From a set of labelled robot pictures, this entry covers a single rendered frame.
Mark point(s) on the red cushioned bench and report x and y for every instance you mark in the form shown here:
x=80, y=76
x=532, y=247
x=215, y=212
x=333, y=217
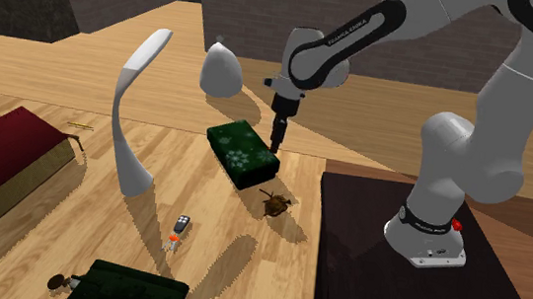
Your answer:
x=2, y=159

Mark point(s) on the yellow pencil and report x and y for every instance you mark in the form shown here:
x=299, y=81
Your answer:
x=80, y=126

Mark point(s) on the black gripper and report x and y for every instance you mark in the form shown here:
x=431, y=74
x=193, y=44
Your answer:
x=283, y=108

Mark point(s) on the dark robot stand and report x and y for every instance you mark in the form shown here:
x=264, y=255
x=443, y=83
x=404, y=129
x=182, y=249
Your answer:
x=409, y=287

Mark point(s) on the green snowflake gift box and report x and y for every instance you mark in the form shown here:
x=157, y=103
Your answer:
x=239, y=154

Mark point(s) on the white teardrop vase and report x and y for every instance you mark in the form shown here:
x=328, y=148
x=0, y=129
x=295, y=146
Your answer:
x=220, y=73

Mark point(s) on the grey key fob remote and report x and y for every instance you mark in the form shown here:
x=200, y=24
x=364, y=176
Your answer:
x=182, y=223

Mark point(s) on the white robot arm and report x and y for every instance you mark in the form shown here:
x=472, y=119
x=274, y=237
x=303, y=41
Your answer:
x=489, y=139

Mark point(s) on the tall curved white lamp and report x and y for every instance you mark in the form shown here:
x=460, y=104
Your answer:
x=127, y=108

